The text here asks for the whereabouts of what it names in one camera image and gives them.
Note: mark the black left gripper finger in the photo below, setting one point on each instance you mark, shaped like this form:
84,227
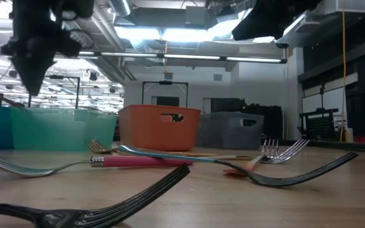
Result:
41,69
26,73

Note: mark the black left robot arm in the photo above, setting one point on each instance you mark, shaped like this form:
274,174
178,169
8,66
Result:
78,8

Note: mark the teal translucent plastic bin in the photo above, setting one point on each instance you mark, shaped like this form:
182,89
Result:
62,130

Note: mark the grey ceiling unit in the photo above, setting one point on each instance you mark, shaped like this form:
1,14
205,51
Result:
195,16

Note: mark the long ceiling light bar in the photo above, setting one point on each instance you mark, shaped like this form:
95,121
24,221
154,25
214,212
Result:
189,57

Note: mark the black pegboard cart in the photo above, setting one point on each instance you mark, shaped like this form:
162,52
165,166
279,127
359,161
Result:
320,128

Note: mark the orange plastic bin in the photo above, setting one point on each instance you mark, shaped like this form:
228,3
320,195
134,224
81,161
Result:
144,136

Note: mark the grey translucent plastic bin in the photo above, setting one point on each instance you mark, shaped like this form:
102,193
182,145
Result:
220,133

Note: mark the dome security camera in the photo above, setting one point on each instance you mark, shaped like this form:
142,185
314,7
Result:
281,46

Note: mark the black frame stand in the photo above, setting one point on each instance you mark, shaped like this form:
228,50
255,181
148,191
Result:
77,95
165,83

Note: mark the silver spiral duct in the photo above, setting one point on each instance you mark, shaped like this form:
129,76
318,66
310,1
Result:
87,41

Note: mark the silver round duct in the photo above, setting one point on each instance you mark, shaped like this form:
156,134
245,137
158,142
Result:
120,7

